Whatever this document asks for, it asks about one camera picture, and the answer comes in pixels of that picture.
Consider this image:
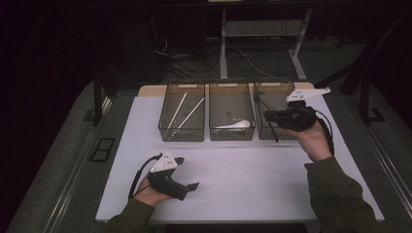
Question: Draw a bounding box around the white table cover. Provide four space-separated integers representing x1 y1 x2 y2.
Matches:
95 92 386 224

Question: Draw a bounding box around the black slanted stand strut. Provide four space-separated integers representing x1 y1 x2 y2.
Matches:
315 9 409 95

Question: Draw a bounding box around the white ceramic spoon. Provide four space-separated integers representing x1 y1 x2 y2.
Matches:
214 118 252 132

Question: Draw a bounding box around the white metal desk frame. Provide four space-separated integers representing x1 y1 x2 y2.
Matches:
219 8 314 82

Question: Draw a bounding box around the wooden table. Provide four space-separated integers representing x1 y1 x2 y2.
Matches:
138 82 318 97

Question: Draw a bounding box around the white chopstick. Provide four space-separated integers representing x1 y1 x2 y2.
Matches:
168 96 206 137
166 91 189 130

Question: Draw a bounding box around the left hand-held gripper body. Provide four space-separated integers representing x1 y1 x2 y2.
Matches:
147 150 189 202

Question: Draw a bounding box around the white floor cable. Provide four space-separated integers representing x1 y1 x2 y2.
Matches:
235 48 276 80

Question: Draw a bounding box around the metal fork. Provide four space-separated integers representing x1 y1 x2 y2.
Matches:
257 93 280 144

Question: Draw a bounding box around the person's right hand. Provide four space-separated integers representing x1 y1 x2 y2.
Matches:
280 120 333 163

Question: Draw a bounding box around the mesh basket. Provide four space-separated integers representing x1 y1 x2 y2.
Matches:
208 80 257 142
252 78 309 141
157 81 207 143

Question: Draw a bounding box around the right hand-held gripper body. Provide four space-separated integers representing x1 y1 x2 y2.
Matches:
275 86 331 133

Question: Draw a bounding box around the person's left hand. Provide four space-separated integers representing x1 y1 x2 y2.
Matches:
132 176 173 208

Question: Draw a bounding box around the left hand-held gripper cable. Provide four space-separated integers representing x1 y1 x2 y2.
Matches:
127 153 163 201

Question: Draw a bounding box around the black metal stand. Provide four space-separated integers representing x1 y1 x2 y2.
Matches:
82 69 113 127
359 79 387 126

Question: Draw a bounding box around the right hand-held gripper cable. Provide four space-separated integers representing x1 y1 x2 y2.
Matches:
314 109 335 156

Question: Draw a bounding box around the hand-held gripper cable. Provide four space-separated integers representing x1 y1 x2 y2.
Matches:
127 153 163 201
314 109 335 156

